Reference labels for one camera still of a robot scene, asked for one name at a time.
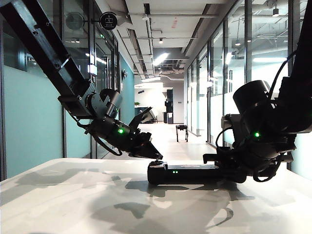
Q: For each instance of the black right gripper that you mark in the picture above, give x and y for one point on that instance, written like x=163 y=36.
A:
x=234 y=161

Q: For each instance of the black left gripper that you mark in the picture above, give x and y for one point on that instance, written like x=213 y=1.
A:
x=132 y=146

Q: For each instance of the black remote control with joysticks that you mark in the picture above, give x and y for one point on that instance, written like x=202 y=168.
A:
x=195 y=173

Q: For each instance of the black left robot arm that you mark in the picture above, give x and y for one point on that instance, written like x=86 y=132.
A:
x=56 y=53

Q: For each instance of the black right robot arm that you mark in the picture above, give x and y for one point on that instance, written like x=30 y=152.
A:
x=282 y=117

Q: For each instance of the black quadruped robot dog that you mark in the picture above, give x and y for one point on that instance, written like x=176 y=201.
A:
x=181 y=129

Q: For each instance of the dark wooden bar stool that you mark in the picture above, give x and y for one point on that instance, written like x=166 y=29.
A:
x=155 y=119

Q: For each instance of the long linear ceiling light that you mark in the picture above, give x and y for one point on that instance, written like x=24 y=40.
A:
x=151 y=79
x=160 y=59

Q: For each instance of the blue white door sign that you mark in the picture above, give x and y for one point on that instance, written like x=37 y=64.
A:
x=92 y=69

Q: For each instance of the round black hanging sign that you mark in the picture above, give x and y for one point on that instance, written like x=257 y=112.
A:
x=108 y=20

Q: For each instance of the black pendant spotlight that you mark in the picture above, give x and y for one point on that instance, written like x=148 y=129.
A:
x=275 y=11

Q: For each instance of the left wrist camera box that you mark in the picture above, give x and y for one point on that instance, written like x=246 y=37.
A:
x=146 y=115

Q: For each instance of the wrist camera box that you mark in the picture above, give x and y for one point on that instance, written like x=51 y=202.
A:
x=230 y=122
x=146 y=115

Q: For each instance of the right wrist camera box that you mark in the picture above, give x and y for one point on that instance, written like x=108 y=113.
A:
x=230 y=122

